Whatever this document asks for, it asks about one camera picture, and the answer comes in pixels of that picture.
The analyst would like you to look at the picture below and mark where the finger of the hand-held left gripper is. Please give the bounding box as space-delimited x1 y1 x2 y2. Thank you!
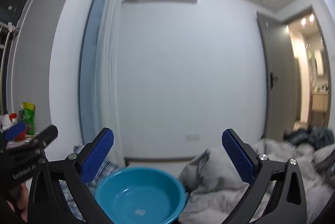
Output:
25 125 58 148
4 122 27 141

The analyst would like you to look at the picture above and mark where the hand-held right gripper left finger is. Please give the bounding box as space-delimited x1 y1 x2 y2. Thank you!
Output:
27 128 115 224

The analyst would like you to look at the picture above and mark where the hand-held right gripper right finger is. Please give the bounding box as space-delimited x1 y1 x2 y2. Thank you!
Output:
222 129 308 224

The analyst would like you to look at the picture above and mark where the blue plastic basin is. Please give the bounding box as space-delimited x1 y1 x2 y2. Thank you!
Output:
94 167 189 224

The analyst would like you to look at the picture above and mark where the person's left hand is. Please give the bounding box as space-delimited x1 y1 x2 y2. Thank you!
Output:
6 183 29 222

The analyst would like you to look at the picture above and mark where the blue plaid cloth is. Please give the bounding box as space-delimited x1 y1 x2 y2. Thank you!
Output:
63 145 123 222

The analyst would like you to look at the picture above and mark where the green snack bag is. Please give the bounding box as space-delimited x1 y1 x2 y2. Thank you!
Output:
21 102 36 135

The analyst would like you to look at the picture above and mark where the grey duvet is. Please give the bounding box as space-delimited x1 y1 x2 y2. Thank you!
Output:
178 135 335 224

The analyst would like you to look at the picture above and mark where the dark striped cloth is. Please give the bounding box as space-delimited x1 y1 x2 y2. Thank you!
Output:
284 126 334 150

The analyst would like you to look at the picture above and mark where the blue curtain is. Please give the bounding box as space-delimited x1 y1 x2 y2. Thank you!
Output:
79 0 116 146

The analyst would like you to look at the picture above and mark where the grey door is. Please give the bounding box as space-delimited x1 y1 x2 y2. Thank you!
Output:
256 11 292 141

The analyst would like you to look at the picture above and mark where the beige hallway cabinet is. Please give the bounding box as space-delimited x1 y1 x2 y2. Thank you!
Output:
311 92 329 112

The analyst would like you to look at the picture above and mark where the white sheer curtain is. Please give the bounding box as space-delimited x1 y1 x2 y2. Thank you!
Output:
94 0 125 164

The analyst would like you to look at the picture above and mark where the dark window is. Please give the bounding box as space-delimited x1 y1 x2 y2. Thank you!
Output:
0 0 44 115

